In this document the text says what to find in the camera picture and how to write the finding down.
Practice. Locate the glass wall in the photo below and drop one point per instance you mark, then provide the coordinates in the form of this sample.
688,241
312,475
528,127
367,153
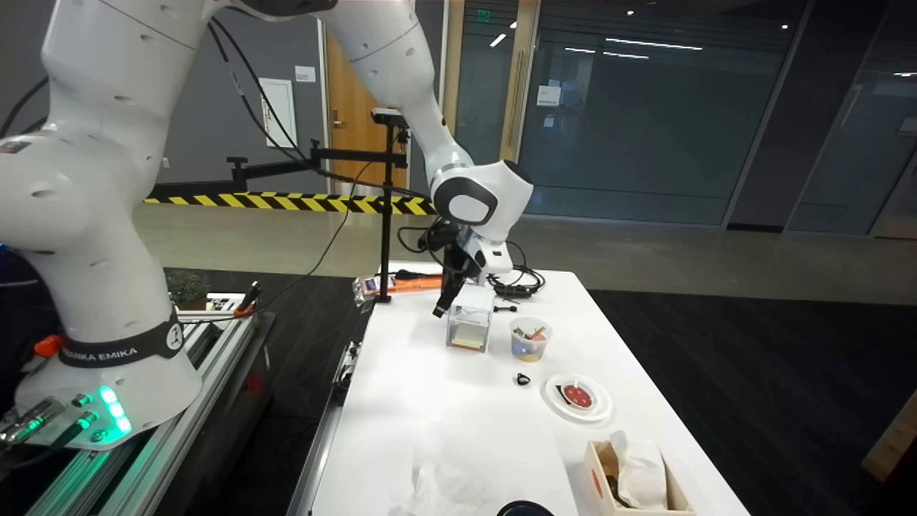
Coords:
645,129

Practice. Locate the black round object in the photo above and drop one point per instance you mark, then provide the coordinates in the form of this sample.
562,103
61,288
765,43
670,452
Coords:
525,509

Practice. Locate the white sign on glass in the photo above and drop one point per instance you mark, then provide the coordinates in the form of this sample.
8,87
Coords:
548,95

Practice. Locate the small black bar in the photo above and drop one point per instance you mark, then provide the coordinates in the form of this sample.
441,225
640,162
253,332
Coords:
503,308

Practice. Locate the small clear packet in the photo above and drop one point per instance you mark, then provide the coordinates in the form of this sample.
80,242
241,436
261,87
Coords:
367,288

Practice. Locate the small white wall sign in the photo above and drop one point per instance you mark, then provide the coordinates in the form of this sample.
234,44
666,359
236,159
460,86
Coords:
305,74

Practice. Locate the small black clip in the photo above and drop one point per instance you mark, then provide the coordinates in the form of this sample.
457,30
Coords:
522,379

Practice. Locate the clear plastic cup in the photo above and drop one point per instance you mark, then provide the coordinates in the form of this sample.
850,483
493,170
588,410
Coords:
530,340

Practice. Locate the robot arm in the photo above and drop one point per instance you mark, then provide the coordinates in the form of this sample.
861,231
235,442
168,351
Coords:
107,215

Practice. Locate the wooden tissue box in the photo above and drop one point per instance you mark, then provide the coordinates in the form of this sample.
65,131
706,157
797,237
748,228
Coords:
677,498

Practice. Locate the orange flat tool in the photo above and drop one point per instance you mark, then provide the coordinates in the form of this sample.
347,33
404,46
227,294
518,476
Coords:
419,284

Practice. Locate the yellow black hazard tape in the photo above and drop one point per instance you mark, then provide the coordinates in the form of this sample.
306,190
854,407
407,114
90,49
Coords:
286,202

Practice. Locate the red round disc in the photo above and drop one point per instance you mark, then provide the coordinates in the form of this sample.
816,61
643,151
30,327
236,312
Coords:
577,396

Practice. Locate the camera on mount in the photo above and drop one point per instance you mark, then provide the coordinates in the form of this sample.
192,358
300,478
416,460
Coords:
387,215

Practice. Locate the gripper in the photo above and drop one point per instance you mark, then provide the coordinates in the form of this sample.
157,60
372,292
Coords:
462,264

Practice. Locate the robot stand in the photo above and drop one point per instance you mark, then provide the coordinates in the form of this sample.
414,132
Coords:
165,444

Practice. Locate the crumpled white tissue paper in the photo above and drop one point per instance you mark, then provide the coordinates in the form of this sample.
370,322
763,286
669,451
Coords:
444,491

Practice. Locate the wooden door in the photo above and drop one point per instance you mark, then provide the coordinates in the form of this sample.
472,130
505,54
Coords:
351,107

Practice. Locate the stack of yellow post-its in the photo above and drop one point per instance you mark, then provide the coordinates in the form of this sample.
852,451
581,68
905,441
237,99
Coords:
468,337

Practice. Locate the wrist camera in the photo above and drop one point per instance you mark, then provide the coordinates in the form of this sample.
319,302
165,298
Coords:
440,235

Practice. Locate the small potted plant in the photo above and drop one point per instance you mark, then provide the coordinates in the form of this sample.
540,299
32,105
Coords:
188,288

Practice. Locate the white plate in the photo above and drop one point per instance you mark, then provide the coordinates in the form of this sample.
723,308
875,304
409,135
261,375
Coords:
591,412

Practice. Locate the clear acrylic box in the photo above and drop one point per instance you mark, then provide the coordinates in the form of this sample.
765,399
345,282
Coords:
471,315

